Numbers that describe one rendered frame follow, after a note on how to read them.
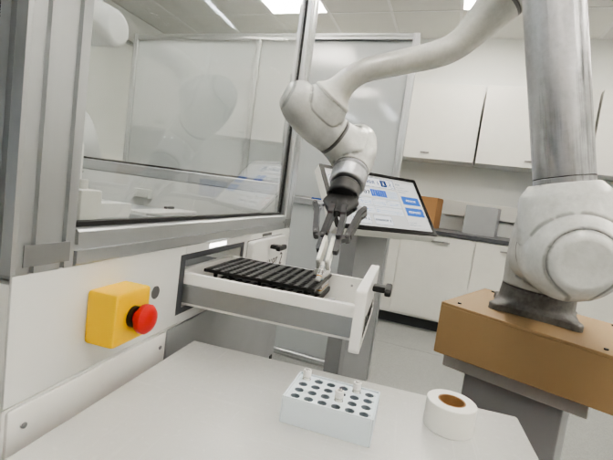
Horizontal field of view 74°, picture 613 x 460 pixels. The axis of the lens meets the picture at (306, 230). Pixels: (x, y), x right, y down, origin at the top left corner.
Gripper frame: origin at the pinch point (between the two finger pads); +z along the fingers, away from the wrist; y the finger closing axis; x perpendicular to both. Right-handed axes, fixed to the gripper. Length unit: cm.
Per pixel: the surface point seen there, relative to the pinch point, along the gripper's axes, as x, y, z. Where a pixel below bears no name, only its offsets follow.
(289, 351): -181, 48, -49
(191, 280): 7.1, 21.4, 16.5
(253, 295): 6.6, 9.0, 16.7
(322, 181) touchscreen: -42, 20, -66
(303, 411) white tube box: 11.5, -5.9, 34.9
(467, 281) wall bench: -235, -69, -165
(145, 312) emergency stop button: 22.8, 15.4, 31.0
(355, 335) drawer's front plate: 5.7, -10.0, 20.0
